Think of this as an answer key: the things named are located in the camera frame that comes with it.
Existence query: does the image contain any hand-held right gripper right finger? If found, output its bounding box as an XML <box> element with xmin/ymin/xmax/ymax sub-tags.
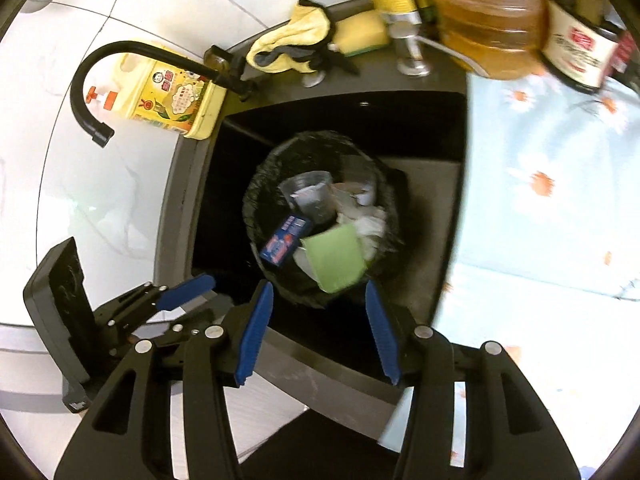
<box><xmin>365</xmin><ymin>280</ymin><xmax>583</xmax><ymax>480</ymax></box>

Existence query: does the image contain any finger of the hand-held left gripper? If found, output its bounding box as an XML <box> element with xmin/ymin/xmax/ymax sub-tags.
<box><xmin>112</xmin><ymin>305</ymin><xmax>235</xmax><ymax>356</ymax></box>
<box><xmin>92</xmin><ymin>274</ymin><xmax>217</xmax><ymax>332</ymax></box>

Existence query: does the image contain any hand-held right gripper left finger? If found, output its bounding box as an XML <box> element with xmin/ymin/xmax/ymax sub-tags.
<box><xmin>52</xmin><ymin>280</ymin><xmax>275</xmax><ymax>480</ymax></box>

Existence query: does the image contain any blue drink carton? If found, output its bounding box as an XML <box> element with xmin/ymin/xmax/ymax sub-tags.
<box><xmin>260</xmin><ymin>214</ymin><xmax>309</xmax><ymax>267</ymax></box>

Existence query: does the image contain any green foam tray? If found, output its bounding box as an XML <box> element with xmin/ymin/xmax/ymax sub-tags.
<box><xmin>299</xmin><ymin>224</ymin><xmax>368</xmax><ymax>294</ymax></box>

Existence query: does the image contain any trash bin with black bag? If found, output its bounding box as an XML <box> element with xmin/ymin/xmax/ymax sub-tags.
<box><xmin>242</xmin><ymin>130</ymin><xmax>406</xmax><ymax>308</ymax></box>

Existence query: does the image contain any clear plastic cup red print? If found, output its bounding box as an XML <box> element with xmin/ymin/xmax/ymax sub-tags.
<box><xmin>279</xmin><ymin>171</ymin><xmax>337</xmax><ymax>226</ymax></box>

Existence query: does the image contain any daisy print tablecloth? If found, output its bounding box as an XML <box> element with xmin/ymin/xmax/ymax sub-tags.
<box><xmin>380</xmin><ymin>70</ymin><xmax>640</xmax><ymax>476</ymax></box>

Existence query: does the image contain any yellow detergent bottle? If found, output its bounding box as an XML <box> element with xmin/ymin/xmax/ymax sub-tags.
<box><xmin>85</xmin><ymin>55</ymin><xmax>226</xmax><ymax>141</ymax></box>

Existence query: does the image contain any black sink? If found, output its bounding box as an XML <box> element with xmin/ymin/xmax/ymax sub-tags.
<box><xmin>155</xmin><ymin>0</ymin><xmax>471</xmax><ymax>446</ymax></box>

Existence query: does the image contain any black faucet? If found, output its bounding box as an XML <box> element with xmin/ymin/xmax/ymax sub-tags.
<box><xmin>70</xmin><ymin>40</ymin><xmax>256</xmax><ymax>150</ymax></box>

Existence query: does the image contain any yellow cleaning cloth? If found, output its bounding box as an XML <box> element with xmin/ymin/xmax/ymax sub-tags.
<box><xmin>246</xmin><ymin>0</ymin><xmax>358</xmax><ymax>76</ymax></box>

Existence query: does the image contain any metal tap base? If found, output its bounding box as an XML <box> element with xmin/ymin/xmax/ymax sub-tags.
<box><xmin>387</xmin><ymin>12</ymin><xmax>433</xmax><ymax>78</ymax></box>

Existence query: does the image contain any yellow green sponge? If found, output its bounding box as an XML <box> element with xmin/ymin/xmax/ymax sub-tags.
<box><xmin>335</xmin><ymin>10</ymin><xmax>391</xmax><ymax>57</ymax></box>

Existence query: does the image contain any cooking oil bottle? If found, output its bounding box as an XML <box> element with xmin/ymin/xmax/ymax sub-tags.
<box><xmin>422</xmin><ymin>0</ymin><xmax>551</xmax><ymax>81</ymax></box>

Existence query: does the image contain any dark sauce bottle white label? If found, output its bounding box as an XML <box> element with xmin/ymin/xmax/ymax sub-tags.
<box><xmin>540</xmin><ymin>0</ymin><xmax>626</xmax><ymax>93</ymax></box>

